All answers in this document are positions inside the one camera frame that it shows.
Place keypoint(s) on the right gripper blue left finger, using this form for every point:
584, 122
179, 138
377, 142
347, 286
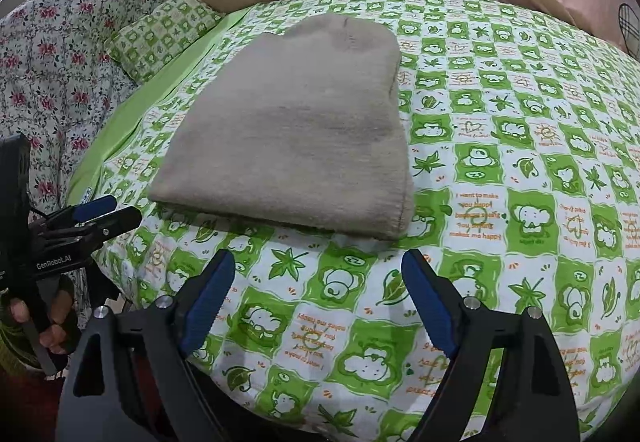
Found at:
200, 299

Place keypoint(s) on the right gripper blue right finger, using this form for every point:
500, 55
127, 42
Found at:
436, 300

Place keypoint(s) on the beige knitted sweater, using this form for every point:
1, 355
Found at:
300, 128

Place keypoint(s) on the person's left hand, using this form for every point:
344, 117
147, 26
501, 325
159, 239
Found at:
56, 328

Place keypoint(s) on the floral red grey quilt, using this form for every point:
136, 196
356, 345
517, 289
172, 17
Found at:
59, 86

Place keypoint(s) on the green white patterned bedsheet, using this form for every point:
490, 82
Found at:
523, 137

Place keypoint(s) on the green patterned pillow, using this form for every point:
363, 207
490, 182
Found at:
144, 47

